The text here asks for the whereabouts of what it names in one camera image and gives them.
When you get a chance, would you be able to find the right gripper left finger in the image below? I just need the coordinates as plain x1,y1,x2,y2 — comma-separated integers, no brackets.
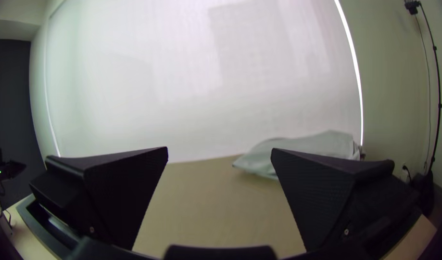
28,146,169,251

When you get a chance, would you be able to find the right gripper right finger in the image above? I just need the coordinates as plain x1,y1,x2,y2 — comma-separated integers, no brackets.
270,147,422,253

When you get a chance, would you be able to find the grey t-shirt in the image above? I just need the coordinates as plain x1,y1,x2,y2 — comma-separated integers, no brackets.
232,130,366,181

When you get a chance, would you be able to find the black bag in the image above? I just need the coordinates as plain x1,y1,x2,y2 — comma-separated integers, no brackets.
411,169,436,218

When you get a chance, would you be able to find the black camera stand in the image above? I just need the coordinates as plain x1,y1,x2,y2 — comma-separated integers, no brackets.
404,0,442,176

